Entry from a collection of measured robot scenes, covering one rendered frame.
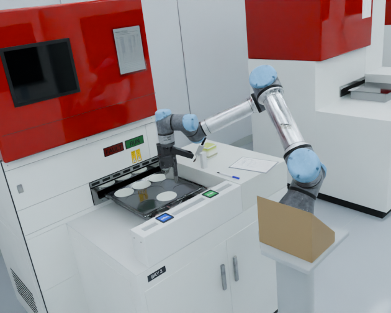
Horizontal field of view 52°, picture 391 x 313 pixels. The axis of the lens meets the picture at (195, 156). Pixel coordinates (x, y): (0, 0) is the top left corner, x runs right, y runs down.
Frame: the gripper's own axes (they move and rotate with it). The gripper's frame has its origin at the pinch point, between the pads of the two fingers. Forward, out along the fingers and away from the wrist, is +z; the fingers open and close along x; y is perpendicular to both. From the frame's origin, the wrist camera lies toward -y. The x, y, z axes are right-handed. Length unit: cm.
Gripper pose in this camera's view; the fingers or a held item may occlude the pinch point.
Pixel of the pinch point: (177, 180)
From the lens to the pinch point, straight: 194.8
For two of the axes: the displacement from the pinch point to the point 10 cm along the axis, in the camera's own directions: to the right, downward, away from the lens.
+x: 1.9, 3.4, -9.2
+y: -9.7, 1.7, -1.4
